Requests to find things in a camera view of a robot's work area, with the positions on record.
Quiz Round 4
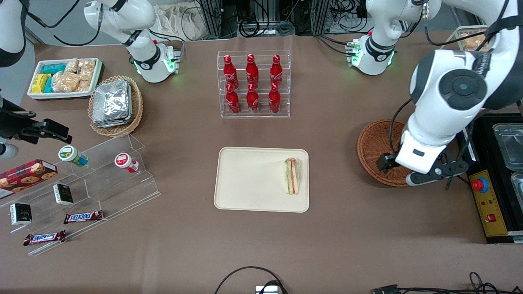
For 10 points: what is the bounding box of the white wire rack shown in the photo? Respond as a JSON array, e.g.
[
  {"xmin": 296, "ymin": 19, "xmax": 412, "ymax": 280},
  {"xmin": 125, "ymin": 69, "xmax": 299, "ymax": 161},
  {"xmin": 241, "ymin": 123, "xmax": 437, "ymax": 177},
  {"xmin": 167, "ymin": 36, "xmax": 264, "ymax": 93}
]
[{"xmin": 445, "ymin": 24, "xmax": 491, "ymax": 51}]

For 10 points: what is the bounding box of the red cookie box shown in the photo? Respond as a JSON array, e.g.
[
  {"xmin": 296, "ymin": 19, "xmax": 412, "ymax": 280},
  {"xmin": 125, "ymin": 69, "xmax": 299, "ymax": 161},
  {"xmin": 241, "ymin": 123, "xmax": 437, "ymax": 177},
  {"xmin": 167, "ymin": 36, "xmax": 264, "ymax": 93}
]
[{"xmin": 0, "ymin": 159, "xmax": 58, "ymax": 200}]

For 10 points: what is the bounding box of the white cloth bag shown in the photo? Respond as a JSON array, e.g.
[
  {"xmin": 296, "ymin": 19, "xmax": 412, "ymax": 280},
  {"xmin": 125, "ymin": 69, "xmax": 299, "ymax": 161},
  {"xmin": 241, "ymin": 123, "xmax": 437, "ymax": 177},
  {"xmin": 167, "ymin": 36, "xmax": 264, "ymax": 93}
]
[{"xmin": 154, "ymin": 3, "xmax": 207, "ymax": 41}]

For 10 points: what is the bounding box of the red cola bottle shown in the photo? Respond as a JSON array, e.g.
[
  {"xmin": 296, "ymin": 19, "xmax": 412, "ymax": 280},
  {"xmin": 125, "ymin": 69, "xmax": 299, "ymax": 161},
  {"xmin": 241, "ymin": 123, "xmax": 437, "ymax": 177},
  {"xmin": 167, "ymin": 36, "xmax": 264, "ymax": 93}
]
[
  {"xmin": 223, "ymin": 55, "xmax": 239, "ymax": 89},
  {"xmin": 270, "ymin": 54, "xmax": 283, "ymax": 86},
  {"xmin": 246, "ymin": 54, "xmax": 259, "ymax": 88},
  {"xmin": 226, "ymin": 84, "xmax": 241, "ymax": 114},
  {"xmin": 268, "ymin": 83, "xmax": 282, "ymax": 114},
  {"xmin": 246, "ymin": 83, "xmax": 260, "ymax": 113}
]

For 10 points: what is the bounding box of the small black box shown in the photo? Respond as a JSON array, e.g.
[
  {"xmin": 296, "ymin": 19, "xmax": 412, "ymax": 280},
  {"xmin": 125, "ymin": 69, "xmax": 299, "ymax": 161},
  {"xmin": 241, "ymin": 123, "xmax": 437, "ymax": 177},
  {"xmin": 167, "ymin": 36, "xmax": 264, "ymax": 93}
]
[
  {"xmin": 9, "ymin": 203, "xmax": 32, "ymax": 226},
  {"xmin": 53, "ymin": 183, "xmax": 74, "ymax": 206}
]

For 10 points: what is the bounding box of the black cable with connector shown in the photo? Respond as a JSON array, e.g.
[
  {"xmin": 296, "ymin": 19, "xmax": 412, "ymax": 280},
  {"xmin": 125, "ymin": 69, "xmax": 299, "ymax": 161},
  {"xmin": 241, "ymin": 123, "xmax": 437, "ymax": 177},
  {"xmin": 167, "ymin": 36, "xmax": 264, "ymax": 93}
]
[{"xmin": 372, "ymin": 272, "xmax": 523, "ymax": 294}]

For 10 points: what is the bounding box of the light woven basket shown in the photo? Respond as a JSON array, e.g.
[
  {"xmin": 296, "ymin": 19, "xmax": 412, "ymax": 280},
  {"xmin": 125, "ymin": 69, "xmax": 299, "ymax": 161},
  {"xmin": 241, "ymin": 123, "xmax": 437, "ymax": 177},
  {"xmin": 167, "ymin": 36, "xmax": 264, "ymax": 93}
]
[{"xmin": 88, "ymin": 75, "xmax": 143, "ymax": 137}]

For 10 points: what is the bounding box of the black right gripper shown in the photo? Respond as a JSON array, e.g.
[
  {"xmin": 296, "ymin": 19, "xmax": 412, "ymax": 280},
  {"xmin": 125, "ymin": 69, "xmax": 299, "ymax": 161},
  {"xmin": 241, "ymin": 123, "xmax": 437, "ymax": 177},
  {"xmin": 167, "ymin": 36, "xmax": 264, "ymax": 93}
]
[{"xmin": 0, "ymin": 98, "xmax": 73, "ymax": 144}]

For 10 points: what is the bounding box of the green lid yogurt cup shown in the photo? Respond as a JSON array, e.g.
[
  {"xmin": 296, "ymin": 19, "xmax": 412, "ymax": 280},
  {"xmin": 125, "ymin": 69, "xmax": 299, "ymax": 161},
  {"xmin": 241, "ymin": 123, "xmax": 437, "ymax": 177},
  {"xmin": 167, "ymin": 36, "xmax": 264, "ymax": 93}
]
[{"xmin": 58, "ymin": 145, "xmax": 89, "ymax": 167}]

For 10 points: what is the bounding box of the bagged fried snack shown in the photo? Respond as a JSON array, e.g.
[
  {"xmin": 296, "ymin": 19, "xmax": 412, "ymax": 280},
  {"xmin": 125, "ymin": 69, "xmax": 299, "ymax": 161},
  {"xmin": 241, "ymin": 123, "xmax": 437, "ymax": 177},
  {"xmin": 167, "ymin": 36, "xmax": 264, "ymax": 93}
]
[{"xmin": 461, "ymin": 32, "xmax": 489, "ymax": 50}]

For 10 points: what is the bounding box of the yellow snack packet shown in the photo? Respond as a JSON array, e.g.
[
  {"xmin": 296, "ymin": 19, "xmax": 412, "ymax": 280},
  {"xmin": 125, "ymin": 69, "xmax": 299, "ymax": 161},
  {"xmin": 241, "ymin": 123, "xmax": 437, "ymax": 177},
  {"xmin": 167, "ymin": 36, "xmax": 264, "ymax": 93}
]
[{"xmin": 31, "ymin": 73, "xmax": 51, "ymax": 94}]

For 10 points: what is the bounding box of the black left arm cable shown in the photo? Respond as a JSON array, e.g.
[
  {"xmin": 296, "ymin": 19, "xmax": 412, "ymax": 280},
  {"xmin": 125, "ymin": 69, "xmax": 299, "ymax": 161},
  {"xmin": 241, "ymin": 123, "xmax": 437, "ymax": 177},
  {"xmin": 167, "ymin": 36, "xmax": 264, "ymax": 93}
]
[{"xmin": 388, "ymin": 98, "xmax": 413, "ymax": 156}]

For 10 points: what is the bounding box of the coiled grey cable bundle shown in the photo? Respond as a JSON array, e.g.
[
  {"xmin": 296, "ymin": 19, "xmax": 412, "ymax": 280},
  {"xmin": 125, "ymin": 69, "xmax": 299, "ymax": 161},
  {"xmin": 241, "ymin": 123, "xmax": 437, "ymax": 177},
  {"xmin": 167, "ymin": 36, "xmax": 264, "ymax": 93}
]
[{"xmin": 239, "ymin": 18, "xmax": 295, "ymax": 38}]

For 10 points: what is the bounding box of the clear acrylic stepped stand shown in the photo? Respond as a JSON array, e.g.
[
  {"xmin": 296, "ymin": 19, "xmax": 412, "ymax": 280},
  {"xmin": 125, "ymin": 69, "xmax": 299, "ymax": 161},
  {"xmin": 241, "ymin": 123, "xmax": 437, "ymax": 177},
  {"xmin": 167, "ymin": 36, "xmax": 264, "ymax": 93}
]
[{"xmin": 0, "ymin": 133, "xmax": 161, "ymax": 256}]

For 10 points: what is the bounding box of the red lid yogurt cup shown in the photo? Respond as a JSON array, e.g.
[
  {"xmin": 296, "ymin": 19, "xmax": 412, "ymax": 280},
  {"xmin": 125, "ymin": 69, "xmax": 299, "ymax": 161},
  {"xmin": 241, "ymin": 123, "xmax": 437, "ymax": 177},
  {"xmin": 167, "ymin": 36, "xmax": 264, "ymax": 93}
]
[{"xmin": 114, "ymin": 152, "xmax": 140, "ymax": 174}]

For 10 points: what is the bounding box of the brown wicker basket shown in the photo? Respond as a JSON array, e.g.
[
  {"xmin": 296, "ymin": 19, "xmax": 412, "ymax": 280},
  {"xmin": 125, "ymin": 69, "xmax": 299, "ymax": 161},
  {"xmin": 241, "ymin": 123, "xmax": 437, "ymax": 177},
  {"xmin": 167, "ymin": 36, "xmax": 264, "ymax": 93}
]
[{"xmin": 357, "ymin": 118, "xmax": 414, "ymax": 188}]

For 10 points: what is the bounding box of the clear acrylic bottle rack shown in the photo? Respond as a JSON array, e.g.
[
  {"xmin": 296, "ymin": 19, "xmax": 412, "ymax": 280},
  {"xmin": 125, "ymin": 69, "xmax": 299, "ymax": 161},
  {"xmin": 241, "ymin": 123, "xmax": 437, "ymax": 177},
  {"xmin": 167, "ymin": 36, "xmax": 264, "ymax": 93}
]
[{"xmin": 217, "ymin": 50, "xmax": 291, "ymax": 118}]

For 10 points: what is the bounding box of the black machine yellow panel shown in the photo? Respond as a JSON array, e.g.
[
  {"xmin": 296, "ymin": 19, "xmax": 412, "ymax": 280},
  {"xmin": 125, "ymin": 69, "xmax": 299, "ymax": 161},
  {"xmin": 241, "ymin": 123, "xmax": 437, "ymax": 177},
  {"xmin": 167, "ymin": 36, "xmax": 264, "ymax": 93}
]
[{"xmin": 454, "ymin": 113, "xmax": 523, "ymax": 244}]

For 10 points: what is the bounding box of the white plastic bin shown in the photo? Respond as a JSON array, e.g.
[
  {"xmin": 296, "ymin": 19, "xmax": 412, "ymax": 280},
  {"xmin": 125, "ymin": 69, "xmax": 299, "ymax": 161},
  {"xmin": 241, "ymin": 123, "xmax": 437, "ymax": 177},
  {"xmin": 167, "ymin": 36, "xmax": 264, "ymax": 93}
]
[{"xmin": 27, "ymin": 58, "xmax": 103, "ymax": 100}]

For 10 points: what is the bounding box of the Snickers chocolate bar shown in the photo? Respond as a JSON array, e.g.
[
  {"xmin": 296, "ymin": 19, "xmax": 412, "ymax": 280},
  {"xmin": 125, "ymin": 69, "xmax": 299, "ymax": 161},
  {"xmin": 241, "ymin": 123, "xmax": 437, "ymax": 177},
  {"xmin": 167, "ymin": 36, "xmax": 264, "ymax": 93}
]
[
  {"xmin": 23, "ymin": 230, "xmax": 67, "ymax": 246},
  {"xmin": 63, "ymin": 210, "xmax": 104, "ymax": 225}
]

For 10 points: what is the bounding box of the silver foil packet stack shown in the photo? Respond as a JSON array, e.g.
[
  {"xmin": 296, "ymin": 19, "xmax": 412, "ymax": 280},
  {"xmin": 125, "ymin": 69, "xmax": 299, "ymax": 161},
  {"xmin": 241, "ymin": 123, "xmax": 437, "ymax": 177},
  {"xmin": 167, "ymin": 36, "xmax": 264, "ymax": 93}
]
[{"xmin": 92, "ymin": 80, "xmax": 133, "ymax": 128}]

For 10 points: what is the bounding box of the cream plastic tray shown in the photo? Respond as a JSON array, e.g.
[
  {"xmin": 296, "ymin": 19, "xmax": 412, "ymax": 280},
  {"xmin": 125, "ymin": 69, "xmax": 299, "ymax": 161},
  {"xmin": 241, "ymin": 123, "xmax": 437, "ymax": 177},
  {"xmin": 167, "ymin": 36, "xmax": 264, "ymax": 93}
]
[{"xmin": 214, "ymin": 147, "xmax": 310, "ymax": 213}]

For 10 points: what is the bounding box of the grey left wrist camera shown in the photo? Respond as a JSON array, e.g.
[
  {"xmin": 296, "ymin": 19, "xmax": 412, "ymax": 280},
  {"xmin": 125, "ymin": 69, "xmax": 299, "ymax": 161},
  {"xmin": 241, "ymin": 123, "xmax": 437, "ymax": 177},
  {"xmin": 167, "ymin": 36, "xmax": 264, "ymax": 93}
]
[{"xmin": 406, "ymin": 160, "xmax": 469, "ymax": 187}]

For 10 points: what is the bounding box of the steel food pan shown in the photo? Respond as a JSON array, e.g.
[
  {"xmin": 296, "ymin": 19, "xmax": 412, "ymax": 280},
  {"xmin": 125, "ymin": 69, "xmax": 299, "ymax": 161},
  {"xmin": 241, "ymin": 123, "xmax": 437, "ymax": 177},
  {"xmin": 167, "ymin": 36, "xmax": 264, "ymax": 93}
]
[
  {"xmin": 492, "ymin": 123, "xmax": 523, "ymax": 171},
  {"xmin": 511, "ymin": 171, "xmax": 523, "ymax": 205}
]

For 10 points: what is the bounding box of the black looped cable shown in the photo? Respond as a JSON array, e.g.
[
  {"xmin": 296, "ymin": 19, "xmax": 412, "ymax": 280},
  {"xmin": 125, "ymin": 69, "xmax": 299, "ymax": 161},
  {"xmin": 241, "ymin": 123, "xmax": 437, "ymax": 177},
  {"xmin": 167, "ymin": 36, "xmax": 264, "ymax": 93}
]
[{"xmin": 214, "ymin": 266, "xmax": 288, "ymax": 294}]

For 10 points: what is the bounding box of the triangular sandwich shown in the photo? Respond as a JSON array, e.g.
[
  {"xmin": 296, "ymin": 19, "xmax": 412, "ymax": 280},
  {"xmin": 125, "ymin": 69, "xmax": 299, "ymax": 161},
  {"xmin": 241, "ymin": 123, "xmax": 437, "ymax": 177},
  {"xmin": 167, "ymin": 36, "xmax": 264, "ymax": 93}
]
[{"xmin": 284, "ymin": 158, "xmax": 301, "ymax": 195}]

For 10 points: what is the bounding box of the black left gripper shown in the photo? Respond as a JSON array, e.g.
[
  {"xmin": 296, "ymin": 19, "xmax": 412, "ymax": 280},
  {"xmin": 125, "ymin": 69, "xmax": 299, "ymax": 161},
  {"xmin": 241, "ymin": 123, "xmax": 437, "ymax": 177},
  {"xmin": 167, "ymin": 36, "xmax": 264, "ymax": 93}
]
[{"xmin": 376, "ymin": 152, "xmax": 399, "ymax": 173}]

